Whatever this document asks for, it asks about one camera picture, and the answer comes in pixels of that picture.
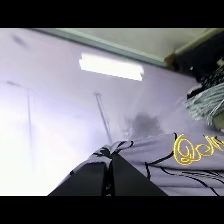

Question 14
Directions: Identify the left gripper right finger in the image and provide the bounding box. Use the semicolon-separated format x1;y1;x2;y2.
111;152;168;197

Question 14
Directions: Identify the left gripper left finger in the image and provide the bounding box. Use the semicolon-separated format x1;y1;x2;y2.
49;161;109;197

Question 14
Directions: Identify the lilac printed sweatshirt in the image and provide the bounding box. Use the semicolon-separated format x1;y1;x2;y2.
68;132;224;197

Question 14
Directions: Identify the white striped garment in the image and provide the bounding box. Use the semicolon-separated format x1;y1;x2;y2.
184;82;224;127

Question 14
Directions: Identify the olive garment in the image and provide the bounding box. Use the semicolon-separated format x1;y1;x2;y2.
213;111;224;133

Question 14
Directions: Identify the black dotted garment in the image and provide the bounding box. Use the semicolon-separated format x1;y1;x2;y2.
199;65;224;90

